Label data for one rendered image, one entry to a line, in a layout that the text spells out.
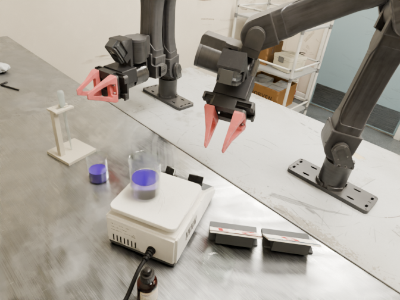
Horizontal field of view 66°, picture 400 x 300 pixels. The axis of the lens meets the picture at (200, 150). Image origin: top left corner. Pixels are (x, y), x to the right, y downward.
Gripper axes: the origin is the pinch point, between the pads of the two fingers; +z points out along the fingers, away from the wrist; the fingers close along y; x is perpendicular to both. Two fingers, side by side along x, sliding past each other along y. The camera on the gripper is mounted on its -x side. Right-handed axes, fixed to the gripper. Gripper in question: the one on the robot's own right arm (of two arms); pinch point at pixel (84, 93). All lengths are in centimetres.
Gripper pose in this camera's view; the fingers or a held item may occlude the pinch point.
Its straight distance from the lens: 78.4
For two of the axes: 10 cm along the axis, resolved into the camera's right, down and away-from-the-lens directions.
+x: -0.8, 8.2, 5.6
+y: 8.4, 3.6, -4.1
